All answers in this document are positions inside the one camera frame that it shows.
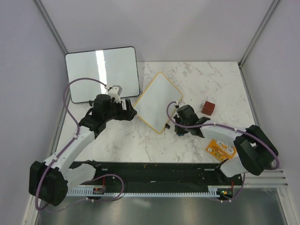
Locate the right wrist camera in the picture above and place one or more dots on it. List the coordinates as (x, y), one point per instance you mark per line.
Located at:
(178, 104)

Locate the yellow framed small whiteboard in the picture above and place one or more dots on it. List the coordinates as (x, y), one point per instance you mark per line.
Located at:
(152, 104)

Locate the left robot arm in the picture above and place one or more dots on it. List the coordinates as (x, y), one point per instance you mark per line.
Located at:
(51, 179)

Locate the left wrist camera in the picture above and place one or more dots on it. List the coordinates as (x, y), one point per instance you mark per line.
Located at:
(114, 92)

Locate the red brown cube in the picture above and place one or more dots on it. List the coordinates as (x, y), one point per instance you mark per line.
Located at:
(207, 108)

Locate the white slotted cable duct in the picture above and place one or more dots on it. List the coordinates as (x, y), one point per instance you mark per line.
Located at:
(99, 191)

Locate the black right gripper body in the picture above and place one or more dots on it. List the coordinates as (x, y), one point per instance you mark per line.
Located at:
(181, 130)

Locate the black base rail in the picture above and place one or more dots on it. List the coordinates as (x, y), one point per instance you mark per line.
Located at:
(161, 176)

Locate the black framed large whiteboard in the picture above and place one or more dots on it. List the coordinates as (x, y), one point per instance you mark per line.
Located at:
(116, 66)

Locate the aluminium frame rail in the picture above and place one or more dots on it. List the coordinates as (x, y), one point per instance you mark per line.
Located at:
(267, 179)

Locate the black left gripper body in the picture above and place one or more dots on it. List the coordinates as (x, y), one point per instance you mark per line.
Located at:
(116, 112)

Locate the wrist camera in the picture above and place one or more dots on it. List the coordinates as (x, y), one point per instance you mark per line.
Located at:
(114, 92)
(178, 104)

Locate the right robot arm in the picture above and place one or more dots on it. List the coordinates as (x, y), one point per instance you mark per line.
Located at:
(256, 153)

